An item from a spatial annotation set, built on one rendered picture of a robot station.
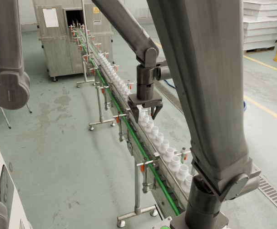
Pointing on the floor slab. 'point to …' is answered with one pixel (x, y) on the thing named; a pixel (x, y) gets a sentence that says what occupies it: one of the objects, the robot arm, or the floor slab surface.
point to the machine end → (88, 6)
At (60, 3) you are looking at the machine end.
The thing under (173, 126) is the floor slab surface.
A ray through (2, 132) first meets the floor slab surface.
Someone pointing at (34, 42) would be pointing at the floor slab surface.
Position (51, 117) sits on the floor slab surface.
